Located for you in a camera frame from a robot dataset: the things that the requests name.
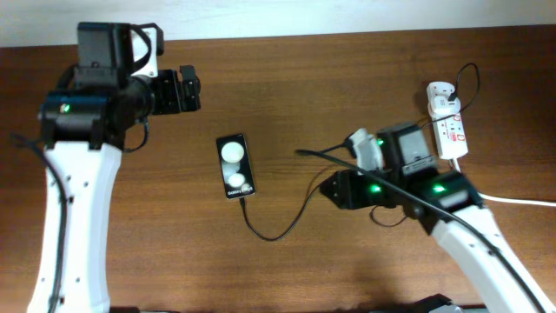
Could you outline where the black smartphone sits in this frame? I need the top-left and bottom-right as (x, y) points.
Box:
(215, 134), (256, 200)

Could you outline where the white USB charger plug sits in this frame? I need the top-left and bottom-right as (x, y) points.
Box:
(428, 96), (460, 119)

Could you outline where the black charging cable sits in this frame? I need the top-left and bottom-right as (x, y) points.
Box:
(238, 63), (481, 243)

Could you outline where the white power strip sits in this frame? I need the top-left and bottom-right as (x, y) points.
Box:
(427, 82), (468, 160)

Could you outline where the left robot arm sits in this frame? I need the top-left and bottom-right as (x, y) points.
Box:
(28, 22), (201, 312)

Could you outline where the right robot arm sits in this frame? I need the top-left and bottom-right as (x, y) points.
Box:
(320, 123), (555, 312)

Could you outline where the white power strip cord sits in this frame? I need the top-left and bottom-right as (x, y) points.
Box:
(449, 157), (556, 208)

